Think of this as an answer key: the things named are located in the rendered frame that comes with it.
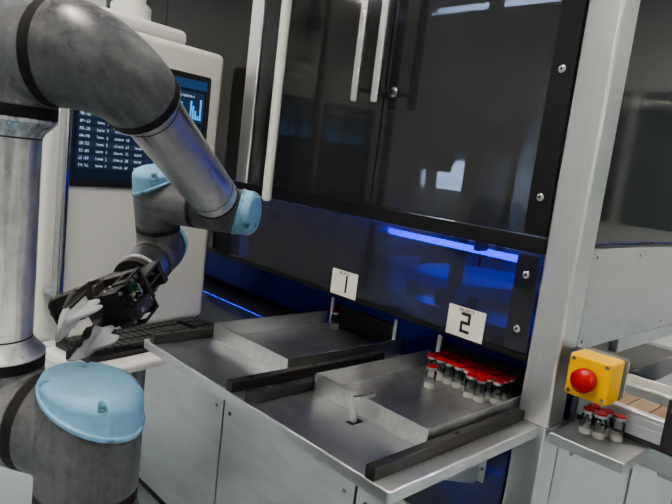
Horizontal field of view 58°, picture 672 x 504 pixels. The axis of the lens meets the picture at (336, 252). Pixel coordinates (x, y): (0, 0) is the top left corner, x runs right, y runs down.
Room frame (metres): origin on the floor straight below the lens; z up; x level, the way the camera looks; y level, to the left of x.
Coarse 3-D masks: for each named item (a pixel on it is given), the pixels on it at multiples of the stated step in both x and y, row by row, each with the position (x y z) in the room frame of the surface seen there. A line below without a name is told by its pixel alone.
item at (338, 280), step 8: (336, 272) 1.41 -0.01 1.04; (344, 272) 1.39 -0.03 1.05; (336, 280) 1.41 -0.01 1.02; (344, 280) 1.39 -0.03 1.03; (352, 280) 1.37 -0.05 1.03; (336, 288) 1.41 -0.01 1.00; (344, 288) 1.39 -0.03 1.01; (352, 288) 1.37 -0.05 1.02; (344, 296) 1.39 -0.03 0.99; (352, 296) 1.37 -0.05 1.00
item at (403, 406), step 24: (384, 360) 1.19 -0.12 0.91; (408, 360) 1.24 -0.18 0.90; (336, 384) 1.02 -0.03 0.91; (360, 384) 1.12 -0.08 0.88; (384, 384) 1.14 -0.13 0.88; (408, 384) 1.15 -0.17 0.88; (360, 408) 0.98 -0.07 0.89; (384, 408) 0.94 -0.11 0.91; (408, 408) 1.03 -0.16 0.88; (432, 408) 1.04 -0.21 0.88; (456, 408) 1.06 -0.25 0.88; (480, 408) 1.07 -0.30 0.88; (504, 408) 1.03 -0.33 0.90; (408, 432) 0.90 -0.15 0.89; (432, 432) 0.88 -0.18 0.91
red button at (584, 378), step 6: (576, 372) 0.96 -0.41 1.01; (582, 372) 0.95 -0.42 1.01; (588, 372) 0.95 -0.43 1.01; (570, 378) 0.96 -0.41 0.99; (576, 378) 0.95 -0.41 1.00; (582, 378) 0.95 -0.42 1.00; (588, 378) 0.94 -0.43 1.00; (594, 378) 0.94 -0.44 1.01; (576, 384) 0.95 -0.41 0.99; (582, 384) 0.94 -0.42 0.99; (588, 384) 0.94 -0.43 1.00; (594, 384) 0.94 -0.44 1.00; (576, 390) 0.95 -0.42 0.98; (582, 390) 0.94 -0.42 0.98; (588, 390) 0.94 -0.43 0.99
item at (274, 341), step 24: (312, 312) 1.50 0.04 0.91; (216, 336) 1.29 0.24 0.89; (240, 336) 1.23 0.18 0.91; (264, 336) 1.35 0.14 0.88; (288, 336) 1.38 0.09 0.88; (312, 336) 1.40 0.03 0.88; (336, 336) 1.42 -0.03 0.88; (264, 360) 1.17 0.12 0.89; (288, 360) 1.12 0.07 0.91; (312, 360) 1.16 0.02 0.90
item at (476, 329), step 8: (448, 312) 1.18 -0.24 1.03; (456, 312) 1.17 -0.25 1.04; (464, 312) 1.15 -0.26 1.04; (472, 312) 1.14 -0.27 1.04; (480, 312) 1.13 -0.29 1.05; (448, 320) 1.18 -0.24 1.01; (456, 320) 1.16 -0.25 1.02; (464, 320) 1.15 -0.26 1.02; (472, 320) 1.14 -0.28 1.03; (480, 320) 1.13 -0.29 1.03; (448, 328) 1.18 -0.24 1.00; (456, 328) 1.16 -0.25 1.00; (464, 328) 1.15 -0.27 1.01; (472, 328) 1.14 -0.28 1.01; (480, 328) 1.12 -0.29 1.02; (464, 336) 1.15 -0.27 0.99; (472, 336) 1.14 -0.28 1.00; (480, 336) 1.12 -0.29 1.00
